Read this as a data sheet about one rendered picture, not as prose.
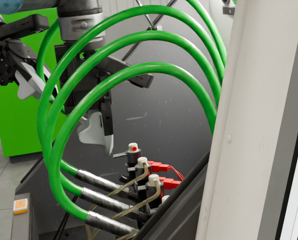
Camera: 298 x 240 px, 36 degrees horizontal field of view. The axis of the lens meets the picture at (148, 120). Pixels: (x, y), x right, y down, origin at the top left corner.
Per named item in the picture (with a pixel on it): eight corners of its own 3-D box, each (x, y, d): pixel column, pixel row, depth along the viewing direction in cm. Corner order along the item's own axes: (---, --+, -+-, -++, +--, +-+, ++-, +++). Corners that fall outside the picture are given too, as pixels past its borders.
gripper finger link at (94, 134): (81, 160, 84) (74, 111, 81) (113, 155, 85) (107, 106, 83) (83, 166, 81) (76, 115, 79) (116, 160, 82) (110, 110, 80)
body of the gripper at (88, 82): (63, 108, 85) (53, 42, 81) (109, 101, 86) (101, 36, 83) (66, 118, 78) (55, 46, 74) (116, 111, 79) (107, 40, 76)
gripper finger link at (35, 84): (37, 115, 93) (14, 83, 96) (55, 95, 91) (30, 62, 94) (27, 115, 90) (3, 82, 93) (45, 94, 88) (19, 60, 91)
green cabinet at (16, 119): (102, 124, 506) (85, 1, 470) (112, 148, 425) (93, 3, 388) (13, 137, 491) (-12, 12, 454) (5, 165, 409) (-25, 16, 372)
